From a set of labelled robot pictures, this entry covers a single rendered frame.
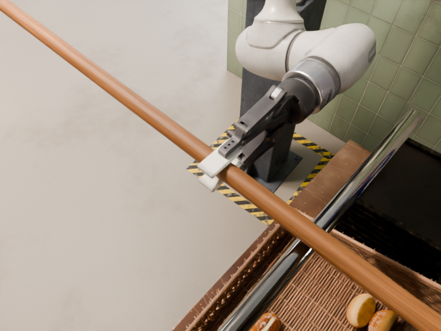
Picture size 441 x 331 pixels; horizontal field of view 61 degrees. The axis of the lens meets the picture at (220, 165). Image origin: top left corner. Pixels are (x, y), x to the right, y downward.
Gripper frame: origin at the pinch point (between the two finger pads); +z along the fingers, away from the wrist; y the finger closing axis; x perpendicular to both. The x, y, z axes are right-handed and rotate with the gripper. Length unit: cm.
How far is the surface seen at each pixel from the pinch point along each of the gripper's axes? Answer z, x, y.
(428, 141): -121, -20, 89
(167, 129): 1.2, 10.4, -1.1
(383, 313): -23, -37, 55
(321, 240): 0.6, -18.3, -1.5
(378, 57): -122, 17, 61
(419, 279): -27, -37, 39
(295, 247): 1.9, -15.9, 2.3
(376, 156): -19.5, -16.3, 2.2
